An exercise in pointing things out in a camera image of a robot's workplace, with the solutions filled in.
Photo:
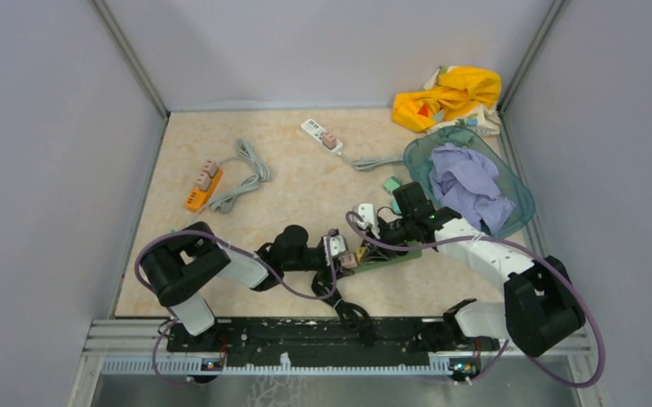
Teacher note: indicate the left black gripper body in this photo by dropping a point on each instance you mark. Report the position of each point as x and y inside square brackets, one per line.
[311, 261]

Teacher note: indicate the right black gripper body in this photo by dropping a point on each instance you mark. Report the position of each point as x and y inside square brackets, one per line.
[398, 231]

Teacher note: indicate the teal plug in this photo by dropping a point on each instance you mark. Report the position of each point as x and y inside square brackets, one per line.
[395, 207]

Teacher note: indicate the green power strip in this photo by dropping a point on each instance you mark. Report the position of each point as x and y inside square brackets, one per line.
[380, 257]

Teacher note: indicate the light green plug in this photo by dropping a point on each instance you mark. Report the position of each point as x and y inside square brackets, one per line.
[391, 184]

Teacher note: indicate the yellow plug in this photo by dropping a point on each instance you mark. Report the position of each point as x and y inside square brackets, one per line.
[362, 254]

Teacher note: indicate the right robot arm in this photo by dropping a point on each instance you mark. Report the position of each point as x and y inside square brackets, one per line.
[537, 311]

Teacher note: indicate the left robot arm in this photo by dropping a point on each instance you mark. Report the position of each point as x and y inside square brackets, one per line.
[177, 265]

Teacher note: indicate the pink plug on white strip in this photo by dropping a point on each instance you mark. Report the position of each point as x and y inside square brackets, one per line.
[329, 140]

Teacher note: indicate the pink plug lower orange strip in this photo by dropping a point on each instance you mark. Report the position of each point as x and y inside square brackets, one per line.
[203, 181]

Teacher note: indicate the purple cloth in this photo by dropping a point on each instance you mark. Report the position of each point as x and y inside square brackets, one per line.
[465, 180]

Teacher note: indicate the teal plastic basket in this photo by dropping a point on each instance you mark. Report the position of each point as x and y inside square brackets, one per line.
[416, 160]

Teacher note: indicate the orange power strip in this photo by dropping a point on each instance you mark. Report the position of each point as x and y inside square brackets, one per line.
[197, 199]

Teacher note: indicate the white power strip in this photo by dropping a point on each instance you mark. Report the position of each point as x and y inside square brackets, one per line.
[314, 130]

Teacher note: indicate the yellow cloth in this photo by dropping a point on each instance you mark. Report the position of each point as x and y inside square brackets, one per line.
[454, 96]

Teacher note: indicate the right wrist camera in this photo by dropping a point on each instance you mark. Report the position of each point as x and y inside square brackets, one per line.
[367, 219]

